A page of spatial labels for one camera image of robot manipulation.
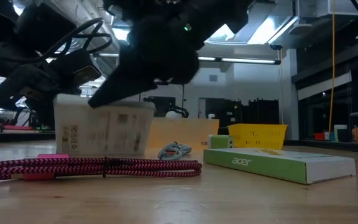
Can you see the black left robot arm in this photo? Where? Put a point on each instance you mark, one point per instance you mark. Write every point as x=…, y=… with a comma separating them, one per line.
x=42, y=28

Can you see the yellow plastic basket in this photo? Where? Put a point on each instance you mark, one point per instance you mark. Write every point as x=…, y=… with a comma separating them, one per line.
x=256, y=135

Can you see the red small bin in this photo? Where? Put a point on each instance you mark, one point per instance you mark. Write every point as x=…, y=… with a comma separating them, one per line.
x=319, y=136

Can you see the orange bottle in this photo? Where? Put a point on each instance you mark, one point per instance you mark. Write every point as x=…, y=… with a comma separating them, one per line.
x=356, y=135

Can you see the black background robot station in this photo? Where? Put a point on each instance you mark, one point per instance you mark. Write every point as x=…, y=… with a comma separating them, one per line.
x=163, y=104

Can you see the orange translucent bin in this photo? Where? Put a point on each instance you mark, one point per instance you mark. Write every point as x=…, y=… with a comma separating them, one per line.
x=185, y=130

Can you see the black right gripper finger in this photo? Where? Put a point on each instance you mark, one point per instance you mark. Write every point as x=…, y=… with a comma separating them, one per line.
x=120, y=87

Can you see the black storage cabinets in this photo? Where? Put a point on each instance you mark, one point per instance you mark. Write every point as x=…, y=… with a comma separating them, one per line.
x=259, y=112

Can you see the black dome camera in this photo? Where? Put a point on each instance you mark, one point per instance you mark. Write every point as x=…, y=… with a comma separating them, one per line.
x=276, y=47

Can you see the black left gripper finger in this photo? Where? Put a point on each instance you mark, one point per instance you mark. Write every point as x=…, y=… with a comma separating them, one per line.
x=42, y=112
x=17, y=91

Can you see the pink mat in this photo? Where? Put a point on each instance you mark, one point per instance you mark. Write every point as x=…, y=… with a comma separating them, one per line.
x=17, y=127

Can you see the long ceiling light bar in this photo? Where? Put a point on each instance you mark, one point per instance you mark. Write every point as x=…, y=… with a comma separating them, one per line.
x=247, y=60

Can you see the green white charger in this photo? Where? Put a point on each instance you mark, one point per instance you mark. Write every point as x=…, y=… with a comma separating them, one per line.
x=221, y=141

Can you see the white green acer box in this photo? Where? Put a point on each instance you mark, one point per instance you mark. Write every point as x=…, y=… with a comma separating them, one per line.
x=259, y=165
x=104, y=133

